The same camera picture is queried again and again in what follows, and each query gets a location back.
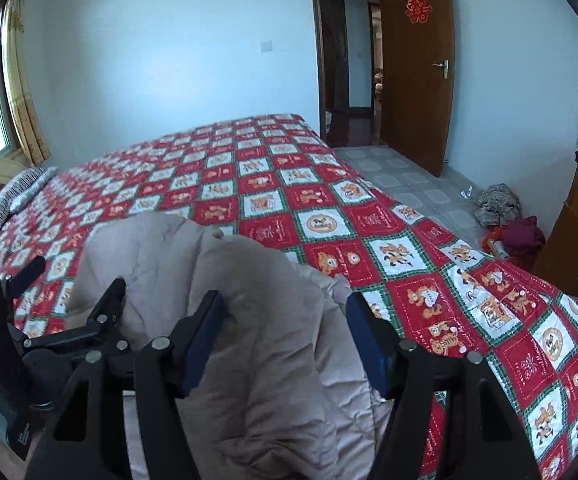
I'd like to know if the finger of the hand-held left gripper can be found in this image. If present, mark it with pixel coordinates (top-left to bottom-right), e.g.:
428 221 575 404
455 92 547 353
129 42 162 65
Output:
0 255 48 301
22 277 129 356

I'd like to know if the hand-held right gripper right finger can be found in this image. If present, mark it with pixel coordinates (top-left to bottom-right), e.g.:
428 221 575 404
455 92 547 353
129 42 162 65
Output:
346 291 544 480

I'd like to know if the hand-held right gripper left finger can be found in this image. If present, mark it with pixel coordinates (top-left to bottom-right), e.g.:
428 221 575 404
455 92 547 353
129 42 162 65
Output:
24 290 228 480

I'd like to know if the beige puffer jacket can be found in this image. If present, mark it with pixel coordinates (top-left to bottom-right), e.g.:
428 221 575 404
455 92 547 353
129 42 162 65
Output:
62 210 395 480

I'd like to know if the grey striped pillow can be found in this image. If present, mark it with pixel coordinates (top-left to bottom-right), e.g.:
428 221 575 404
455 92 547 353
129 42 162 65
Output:
0 166 58 233

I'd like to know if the red printed bedspread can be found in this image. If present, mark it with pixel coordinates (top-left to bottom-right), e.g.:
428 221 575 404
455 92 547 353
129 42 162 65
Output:
0 112 578 480

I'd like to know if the dark red crumpled cloth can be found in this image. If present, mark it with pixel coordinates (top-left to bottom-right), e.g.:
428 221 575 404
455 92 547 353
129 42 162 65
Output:
499 216 547 262

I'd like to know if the yellow patterned curtain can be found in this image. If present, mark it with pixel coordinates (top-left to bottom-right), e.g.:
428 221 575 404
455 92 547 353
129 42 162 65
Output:
2 0 51 167

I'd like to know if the grey crumpled cloth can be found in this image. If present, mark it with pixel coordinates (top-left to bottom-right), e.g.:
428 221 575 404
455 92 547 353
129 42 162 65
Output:
474 183 522 228

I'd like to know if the wooden cabinet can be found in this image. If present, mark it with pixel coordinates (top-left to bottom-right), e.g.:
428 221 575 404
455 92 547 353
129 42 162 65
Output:
531 150 578 302

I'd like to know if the brown wooden door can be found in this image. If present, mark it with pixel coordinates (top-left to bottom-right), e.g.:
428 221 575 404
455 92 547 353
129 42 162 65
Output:
381 0 456 178

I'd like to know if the red paper door decoration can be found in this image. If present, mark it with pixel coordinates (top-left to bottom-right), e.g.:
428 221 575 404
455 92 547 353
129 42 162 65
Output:
404 0 434 25

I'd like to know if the brown wooden door frame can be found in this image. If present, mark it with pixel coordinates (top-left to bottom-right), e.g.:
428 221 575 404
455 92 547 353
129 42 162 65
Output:
308 0 386 147

